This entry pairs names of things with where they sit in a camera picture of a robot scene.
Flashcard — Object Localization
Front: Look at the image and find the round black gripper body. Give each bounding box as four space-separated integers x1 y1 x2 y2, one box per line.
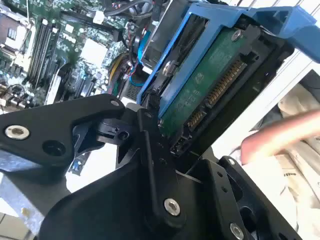
37 147 221 240

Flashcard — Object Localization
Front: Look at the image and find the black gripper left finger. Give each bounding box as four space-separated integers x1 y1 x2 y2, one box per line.
0 93 187 228

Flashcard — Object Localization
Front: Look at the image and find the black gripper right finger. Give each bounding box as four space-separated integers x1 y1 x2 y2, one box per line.
186 156 303 240

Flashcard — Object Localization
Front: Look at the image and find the hard disk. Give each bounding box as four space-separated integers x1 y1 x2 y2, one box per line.
136 2 320 158

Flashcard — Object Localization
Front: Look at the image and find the person's bare hand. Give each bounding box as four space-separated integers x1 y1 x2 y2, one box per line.
241 109 320 166

